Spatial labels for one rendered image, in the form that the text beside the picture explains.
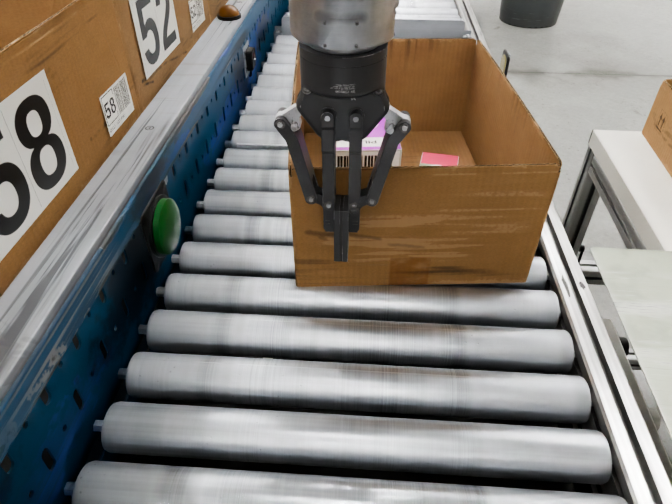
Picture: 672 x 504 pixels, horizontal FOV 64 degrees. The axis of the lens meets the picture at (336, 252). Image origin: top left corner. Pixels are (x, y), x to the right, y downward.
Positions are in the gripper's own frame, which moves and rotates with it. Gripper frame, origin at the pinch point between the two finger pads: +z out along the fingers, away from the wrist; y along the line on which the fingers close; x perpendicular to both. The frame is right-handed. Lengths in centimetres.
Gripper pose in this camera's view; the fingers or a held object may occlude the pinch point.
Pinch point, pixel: (341, 229)
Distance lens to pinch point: 58.3
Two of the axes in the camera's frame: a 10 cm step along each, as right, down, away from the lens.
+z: 0.0, 7.6, 6.5
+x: 0.7, -6.4, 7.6
